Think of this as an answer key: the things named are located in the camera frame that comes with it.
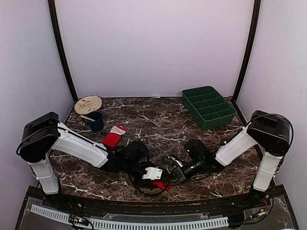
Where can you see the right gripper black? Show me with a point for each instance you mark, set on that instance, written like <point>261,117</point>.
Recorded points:
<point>179,175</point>

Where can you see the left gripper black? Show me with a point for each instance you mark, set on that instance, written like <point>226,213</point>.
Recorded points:
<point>136,182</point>

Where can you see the red santa sock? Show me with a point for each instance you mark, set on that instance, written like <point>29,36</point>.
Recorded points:
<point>161,184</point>

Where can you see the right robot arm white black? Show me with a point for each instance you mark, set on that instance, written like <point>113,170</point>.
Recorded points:
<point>273,133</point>

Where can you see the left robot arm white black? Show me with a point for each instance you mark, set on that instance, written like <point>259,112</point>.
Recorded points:
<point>48,133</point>

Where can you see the green compartment tray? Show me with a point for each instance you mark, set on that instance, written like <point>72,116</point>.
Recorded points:
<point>208,107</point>

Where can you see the dark blue cup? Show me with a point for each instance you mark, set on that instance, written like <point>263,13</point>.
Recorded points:
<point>97,124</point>

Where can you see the wooden stick in cup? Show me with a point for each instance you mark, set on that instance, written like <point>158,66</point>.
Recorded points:
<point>87,118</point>

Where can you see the beige floral plate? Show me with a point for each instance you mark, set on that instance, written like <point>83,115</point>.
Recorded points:
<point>87,105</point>

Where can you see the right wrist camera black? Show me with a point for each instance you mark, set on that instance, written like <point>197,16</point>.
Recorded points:
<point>197,150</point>

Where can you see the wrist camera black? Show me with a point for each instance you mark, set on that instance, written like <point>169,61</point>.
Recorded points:
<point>197,150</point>
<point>136,151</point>

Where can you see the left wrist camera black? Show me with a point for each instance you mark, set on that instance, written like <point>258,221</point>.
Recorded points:
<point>136,151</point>

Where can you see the white slotted cable duct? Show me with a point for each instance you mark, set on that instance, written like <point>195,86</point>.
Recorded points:
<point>117,222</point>

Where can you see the black front rail base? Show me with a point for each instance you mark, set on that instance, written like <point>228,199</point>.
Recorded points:
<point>274,212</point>

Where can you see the right black frame post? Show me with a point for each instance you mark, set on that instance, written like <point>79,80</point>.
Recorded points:
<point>248,50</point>

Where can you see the black frame post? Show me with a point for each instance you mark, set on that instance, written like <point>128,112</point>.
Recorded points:
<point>60,48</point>
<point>248,50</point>

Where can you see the left black frame post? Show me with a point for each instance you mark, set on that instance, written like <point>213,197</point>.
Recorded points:
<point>60,48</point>

